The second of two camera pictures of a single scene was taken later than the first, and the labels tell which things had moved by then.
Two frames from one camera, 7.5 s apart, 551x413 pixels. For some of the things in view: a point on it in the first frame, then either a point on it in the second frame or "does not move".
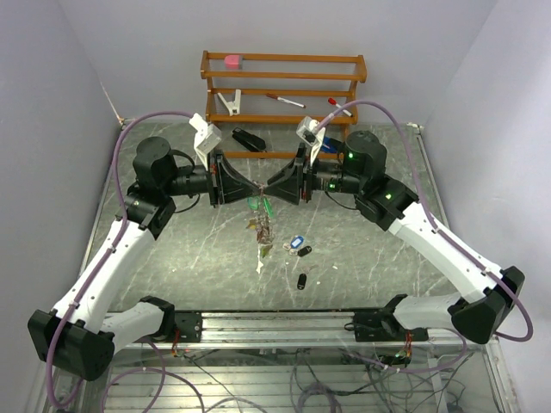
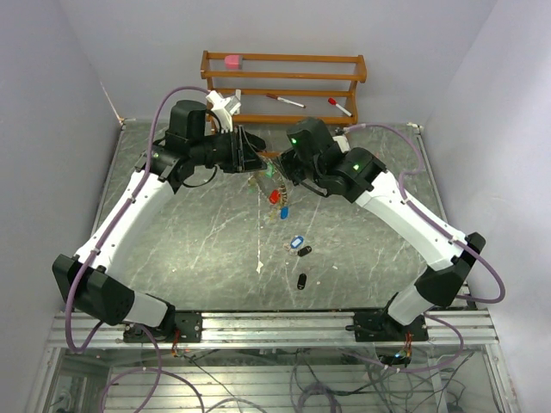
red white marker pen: [286, 101] does not move
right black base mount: [382, 325] does not move
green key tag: [269, 207] to [270, 171]
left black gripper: [225, 184] to [243, 156]
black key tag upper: [304, 251] does not move
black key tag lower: [301, 280] does not move
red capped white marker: [334, 102] does not move
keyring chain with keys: [262, 223] to [276, 192]
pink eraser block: [232, 62] does not move
